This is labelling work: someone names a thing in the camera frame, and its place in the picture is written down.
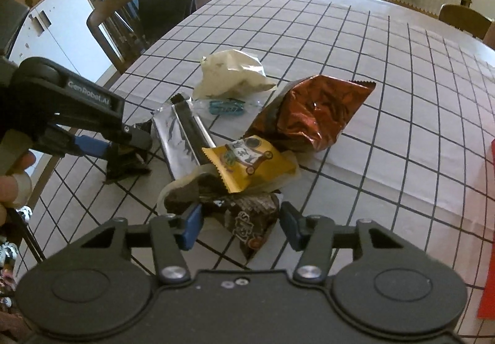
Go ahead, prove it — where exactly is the cream snack packet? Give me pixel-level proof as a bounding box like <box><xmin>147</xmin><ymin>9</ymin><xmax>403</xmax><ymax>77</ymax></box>
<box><xmin>192</xmin><ymin>49</ymin><xmax>278</xmax><ymax>101</ymax></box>

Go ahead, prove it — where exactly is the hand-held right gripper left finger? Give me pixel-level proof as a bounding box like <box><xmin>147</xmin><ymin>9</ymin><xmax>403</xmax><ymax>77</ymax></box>
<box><xmin>75</xmin><ymin>204</ymin><xmax>204</xmax><ymax>285</ymax></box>

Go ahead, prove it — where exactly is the silver foil snack packet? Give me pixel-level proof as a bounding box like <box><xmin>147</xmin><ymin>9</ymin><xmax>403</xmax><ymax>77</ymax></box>
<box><xmin>150</xmin><ymin>93</ymin><xmax>217</xmax><ymax>181</ymax></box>

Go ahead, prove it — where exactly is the orange cardboard box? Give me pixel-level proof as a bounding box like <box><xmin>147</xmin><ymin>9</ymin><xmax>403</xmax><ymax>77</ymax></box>
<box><xmin>477</xmin><ymin>138</ymin><xmax>495</xmax><ymax>320</ymax></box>

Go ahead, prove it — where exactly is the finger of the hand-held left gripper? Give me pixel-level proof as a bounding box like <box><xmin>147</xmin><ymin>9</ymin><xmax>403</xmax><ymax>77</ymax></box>
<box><xmin>37</xmin><ymin>123</ymin><xmax>111</xmax><ymax>159</ymax></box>
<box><xmin>98</xmin><ymin>122</ymin><xmax>154</xmax><ymax>153</ymax></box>

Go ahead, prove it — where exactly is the person's left hand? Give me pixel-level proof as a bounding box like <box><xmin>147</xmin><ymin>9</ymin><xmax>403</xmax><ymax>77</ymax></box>
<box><xmin>0</xmin><ymin>129</ymin><xmax>38</xmax><ymax>227</ymax></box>

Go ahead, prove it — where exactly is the checkered tablecloth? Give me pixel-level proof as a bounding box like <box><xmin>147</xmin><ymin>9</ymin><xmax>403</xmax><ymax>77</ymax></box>
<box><xmin>22</xmin><ymin>0</ymin><xmax>495</xmax><ymax>290</ymax></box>

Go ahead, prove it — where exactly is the red-brown foil snack bag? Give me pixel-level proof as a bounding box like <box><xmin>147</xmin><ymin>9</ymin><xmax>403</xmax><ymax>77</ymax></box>
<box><xmin>243</xmin><ymin>75</ymin><xmax>377</xmax><ymax>153</ymax></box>

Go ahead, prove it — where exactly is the dark brown snack packet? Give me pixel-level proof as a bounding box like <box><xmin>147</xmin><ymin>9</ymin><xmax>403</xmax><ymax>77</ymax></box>
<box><xmin>161</xmin><ymin>173</ymin><xmax>282</xmax><ymax>262</ymax></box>

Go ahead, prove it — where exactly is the teal candy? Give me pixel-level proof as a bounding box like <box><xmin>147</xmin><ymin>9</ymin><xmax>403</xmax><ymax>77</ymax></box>
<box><xmin>191</xmin><ymin>97</ymin><xmax>264</xmax><ymax>121</ymax></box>

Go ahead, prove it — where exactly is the wooden dining chair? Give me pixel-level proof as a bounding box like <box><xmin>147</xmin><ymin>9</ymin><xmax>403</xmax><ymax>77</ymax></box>
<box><xmin>438</xmin><ymin>4</ymin><xmax>494</xmax><ymax>42</ymax></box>

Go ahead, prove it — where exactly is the yellow snack packet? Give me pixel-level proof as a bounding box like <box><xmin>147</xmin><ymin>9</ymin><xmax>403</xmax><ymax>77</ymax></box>
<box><xmin>201</xmin><ymin>135</ymin><xmax>299</xmax><ymax>195</ymax></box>

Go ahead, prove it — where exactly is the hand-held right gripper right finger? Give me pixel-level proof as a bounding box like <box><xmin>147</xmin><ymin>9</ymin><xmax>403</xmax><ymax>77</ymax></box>
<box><xmin>279</xmin><ymin>202</ymin><xmax>415</xmax><ymax>283</ymax></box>

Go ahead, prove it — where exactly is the white cabinet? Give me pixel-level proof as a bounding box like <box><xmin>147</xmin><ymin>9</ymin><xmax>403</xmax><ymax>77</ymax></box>
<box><xmin>8</xmin><ymin>0</ymin><xmax>117</xmax><ymax>86</ymax></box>

